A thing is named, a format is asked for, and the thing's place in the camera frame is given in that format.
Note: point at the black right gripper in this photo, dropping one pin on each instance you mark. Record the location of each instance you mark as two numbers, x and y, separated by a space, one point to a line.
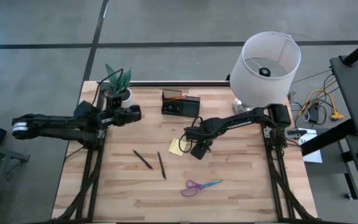
204 143

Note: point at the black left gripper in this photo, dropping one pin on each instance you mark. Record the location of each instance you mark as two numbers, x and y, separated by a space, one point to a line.
124 115

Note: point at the yellow sticky note pad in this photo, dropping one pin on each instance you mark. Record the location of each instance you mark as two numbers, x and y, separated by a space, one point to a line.
175 146

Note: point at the small black binder clip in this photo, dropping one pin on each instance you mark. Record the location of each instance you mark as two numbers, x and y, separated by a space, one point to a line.
177 109

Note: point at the black pen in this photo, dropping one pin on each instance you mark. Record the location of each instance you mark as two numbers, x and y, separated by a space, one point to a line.
162 165
142 159

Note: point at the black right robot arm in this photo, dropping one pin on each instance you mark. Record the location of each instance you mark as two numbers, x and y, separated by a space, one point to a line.
238 122

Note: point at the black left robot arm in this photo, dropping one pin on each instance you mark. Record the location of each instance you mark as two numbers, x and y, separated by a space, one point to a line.
51 123

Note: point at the black mesh desk organizer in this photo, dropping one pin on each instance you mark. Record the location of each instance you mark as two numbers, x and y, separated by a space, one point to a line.
188 107

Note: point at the green plant in white pot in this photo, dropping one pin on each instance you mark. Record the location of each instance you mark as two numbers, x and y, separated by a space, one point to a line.
118 82

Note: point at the white shade silver table lamp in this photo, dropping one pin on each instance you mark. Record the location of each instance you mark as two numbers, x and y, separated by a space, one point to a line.
259 84

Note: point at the small black controller box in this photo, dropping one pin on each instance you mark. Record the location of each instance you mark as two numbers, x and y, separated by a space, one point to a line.
295 133

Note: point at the white paper sheet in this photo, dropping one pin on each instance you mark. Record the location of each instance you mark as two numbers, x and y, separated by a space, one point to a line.
312 155

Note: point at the black power adapter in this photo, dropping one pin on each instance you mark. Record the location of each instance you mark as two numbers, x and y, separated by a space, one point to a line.
314 113

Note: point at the black diagonal stand leg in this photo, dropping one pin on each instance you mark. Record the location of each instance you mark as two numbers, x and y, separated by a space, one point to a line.
328 138

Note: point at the grey metal stand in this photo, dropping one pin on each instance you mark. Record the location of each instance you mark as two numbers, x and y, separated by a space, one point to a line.
5 151

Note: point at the grey side table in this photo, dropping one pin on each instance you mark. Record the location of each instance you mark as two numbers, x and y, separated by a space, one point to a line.
353 93

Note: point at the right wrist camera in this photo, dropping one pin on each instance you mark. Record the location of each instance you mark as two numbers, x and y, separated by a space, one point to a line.
199 152

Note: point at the black table edge rail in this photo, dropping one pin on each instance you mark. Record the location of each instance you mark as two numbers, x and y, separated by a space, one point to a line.
166 83

